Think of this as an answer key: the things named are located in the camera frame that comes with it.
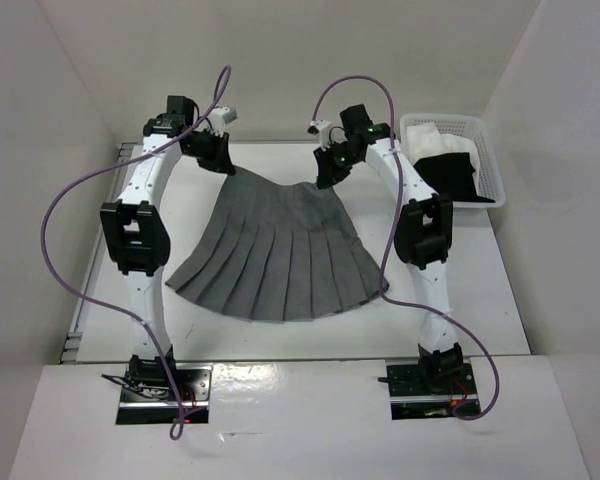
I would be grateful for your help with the white plastic basket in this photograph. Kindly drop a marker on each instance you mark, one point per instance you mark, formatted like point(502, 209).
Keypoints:
point(490, 185)

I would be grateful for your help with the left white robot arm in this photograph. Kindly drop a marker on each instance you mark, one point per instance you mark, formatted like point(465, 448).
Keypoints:
point(136, 237)

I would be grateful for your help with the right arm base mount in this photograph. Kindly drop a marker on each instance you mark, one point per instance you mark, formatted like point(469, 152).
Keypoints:
point(411, 398)

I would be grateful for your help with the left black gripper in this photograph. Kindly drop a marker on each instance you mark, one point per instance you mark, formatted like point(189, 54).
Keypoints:
point(220, 159)

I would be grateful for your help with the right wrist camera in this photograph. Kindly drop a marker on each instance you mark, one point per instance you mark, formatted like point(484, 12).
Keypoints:
point(321, 130)

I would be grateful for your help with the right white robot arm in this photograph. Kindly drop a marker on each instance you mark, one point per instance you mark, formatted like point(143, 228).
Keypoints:
point(421, 232)

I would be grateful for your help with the black folded skirt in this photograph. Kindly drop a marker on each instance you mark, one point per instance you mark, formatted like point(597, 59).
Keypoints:
point(451, 174)

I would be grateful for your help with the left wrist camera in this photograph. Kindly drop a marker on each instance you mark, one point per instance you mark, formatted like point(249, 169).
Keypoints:
point(219, 118)

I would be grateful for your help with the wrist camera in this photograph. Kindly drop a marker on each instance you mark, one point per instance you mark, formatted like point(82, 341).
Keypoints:
point(321, 130)
point(219, 118)

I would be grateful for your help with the white skirt in basket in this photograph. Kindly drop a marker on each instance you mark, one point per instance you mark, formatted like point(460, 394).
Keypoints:
point(424, 140)

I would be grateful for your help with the grey skirt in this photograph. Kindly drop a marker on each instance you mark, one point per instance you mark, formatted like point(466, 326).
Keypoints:
point(278, 253)

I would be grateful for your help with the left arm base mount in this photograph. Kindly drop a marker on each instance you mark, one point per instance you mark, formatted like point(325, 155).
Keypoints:
point(147, 402)

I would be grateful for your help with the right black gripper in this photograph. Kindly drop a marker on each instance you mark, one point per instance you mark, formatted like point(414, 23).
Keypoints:
point(328, 173)

